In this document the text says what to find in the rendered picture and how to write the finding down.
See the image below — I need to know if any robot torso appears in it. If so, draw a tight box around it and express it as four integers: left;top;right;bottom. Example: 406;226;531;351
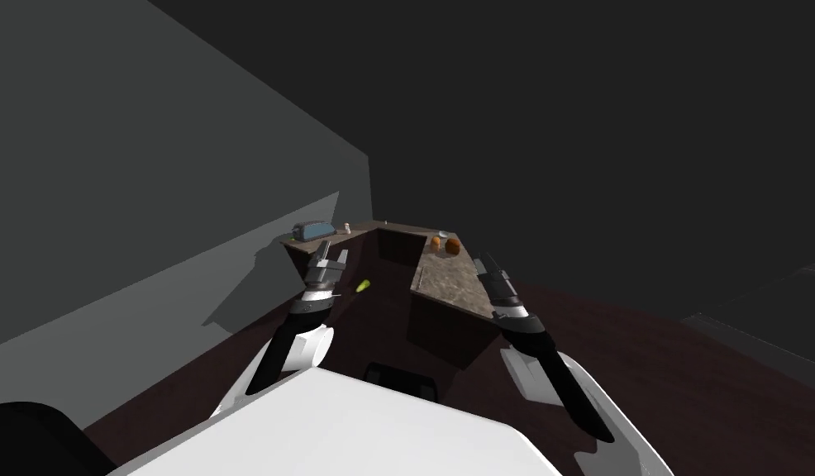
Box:
108;359;562;476

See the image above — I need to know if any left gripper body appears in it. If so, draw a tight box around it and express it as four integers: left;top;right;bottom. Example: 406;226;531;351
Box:
304;259;347;295

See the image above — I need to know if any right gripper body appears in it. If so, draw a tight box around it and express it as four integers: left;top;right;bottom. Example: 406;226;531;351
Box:
483;272;523;311

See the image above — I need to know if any blue-grey toaster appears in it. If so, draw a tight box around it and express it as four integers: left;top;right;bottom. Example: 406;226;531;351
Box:
292;221;336;243

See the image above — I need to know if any dark brown counter cabinet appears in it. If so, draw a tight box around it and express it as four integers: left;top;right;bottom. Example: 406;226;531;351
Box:
279;220;503;371

